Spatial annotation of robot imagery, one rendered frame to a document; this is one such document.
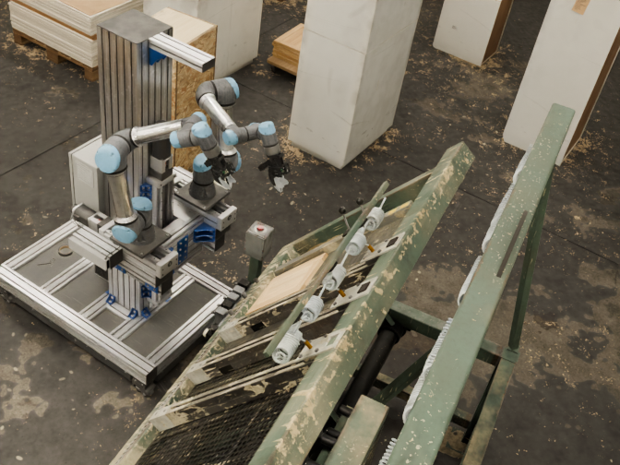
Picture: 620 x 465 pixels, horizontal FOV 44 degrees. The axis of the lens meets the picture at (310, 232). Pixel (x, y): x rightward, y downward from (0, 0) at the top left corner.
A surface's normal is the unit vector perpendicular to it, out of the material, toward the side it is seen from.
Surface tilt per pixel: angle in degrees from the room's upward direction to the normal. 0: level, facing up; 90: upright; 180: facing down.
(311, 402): 39
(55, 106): 0
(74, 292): 0
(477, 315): 0
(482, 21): 90
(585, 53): 90
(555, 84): 90
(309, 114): 90
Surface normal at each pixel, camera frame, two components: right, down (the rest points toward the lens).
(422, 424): 0.14, -0.75
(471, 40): -0.55, 0.49
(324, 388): 0.67, -0.35
